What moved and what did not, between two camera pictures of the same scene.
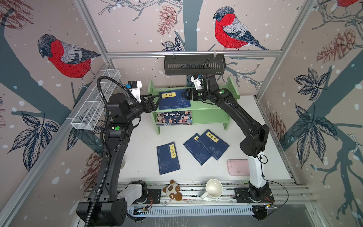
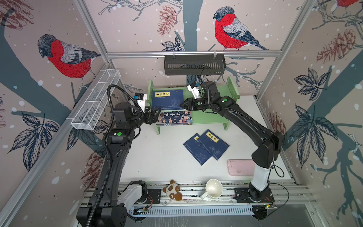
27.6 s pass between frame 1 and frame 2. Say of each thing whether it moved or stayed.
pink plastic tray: stayed
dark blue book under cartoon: stayed
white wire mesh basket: stayed
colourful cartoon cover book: stayed
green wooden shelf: stayed
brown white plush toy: stayed
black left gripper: moved
